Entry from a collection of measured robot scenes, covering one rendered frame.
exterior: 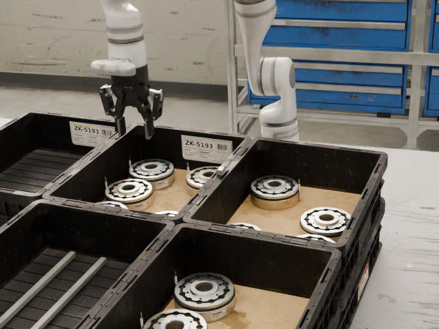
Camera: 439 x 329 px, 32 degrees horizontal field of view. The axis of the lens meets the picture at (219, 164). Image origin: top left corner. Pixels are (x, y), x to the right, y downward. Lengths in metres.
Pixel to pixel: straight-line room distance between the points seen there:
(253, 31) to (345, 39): 1.69
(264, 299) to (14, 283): 0.46
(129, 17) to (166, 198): 0.42
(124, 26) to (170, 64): 3.14
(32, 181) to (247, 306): 0.71
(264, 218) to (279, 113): 0.35
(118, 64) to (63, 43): 3.41
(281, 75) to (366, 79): 1.67
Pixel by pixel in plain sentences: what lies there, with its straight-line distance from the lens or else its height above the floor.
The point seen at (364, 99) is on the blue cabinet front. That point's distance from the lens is 3.47.
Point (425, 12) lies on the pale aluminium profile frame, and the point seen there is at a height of 0.79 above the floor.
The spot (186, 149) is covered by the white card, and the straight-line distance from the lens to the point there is 1.75.
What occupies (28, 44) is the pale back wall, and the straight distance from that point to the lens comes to 4.98.
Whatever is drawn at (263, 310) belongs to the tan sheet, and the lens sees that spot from 1.30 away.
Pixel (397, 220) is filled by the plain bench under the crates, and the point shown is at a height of 0.70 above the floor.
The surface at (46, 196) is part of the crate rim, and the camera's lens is 1.50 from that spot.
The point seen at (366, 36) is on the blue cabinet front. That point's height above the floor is 0.67.
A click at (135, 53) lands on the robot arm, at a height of 1.17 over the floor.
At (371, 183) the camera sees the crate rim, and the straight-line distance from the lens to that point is 1.48.
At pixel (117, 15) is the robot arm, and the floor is 1.25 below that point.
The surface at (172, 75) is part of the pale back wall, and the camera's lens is 4.61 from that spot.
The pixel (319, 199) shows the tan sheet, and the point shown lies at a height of 0.83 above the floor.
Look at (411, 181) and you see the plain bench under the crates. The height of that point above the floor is 0.70.
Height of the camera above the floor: 1.60
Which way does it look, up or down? 25 degrees down
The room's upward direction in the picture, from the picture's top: 3 degrees counter-clockwise
